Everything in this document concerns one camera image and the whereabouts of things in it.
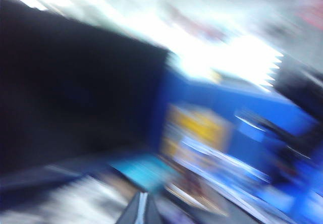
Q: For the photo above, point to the yellow paper bag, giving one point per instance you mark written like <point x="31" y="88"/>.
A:
<point x="199" y="125"/>

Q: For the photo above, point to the teal paper package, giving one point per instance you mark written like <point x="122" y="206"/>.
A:
<point x="146" y="171"/>

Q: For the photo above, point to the black computer monitor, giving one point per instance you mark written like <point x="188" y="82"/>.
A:
<point x="75" y="82"/>

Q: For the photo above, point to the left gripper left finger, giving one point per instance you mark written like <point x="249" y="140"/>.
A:
<point x="132" y="212"/>

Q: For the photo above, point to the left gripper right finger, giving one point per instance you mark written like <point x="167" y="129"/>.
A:
<point x="152" y="214"/>

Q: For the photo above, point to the blue office partition panel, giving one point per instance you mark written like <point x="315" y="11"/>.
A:
<point x="252" y="103"/>

